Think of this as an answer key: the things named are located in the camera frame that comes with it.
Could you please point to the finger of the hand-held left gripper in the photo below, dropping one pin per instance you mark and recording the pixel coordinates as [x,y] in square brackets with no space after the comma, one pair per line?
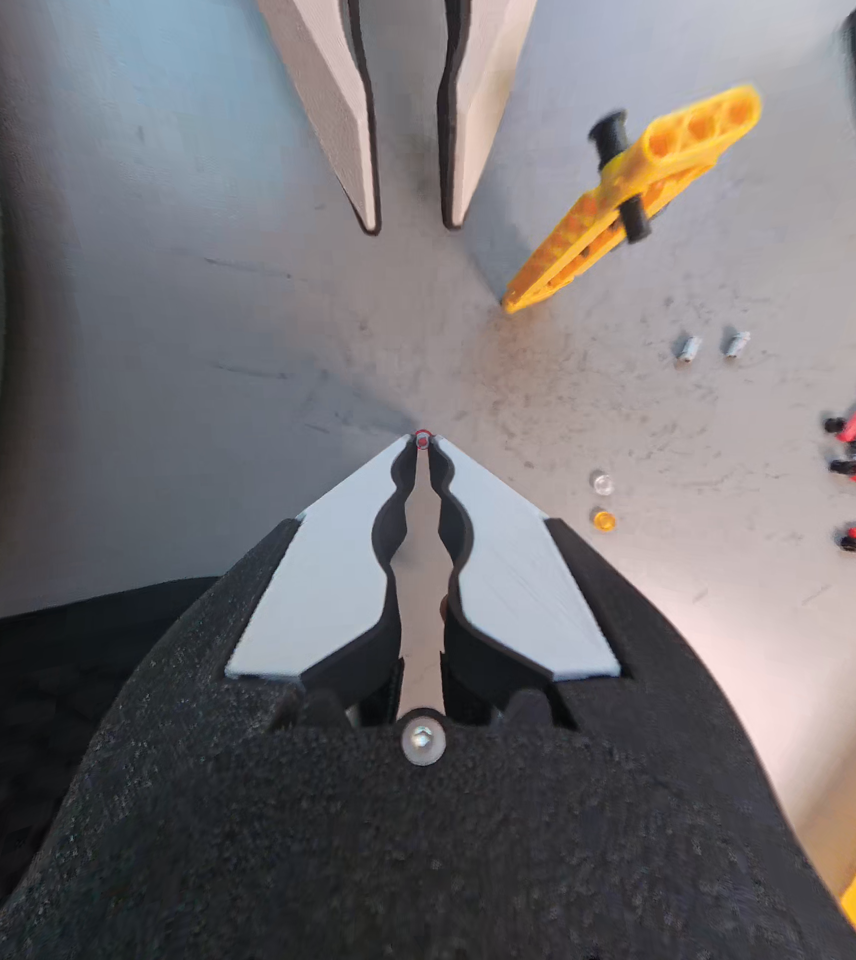
[323,75]
[484,75]

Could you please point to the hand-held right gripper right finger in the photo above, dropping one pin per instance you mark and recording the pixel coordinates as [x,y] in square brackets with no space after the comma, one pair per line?
[533,600]

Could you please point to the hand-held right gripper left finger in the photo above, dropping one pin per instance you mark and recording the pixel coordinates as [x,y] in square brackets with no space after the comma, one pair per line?
[315,600]

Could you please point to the orange round lego stud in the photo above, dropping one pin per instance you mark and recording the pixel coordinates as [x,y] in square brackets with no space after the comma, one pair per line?
[604,520]

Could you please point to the clear round lego stud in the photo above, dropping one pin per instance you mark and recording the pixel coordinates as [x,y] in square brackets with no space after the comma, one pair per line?
[602,484]

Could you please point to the black lego pin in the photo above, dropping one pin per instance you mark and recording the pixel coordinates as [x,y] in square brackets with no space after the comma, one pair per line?
[608,133]

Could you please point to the yellow lego panel piece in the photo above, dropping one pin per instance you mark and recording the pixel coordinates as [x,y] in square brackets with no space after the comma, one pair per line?
[585,232]

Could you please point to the black mesh cushion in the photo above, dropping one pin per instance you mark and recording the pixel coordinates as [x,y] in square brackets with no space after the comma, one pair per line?
[22,712]

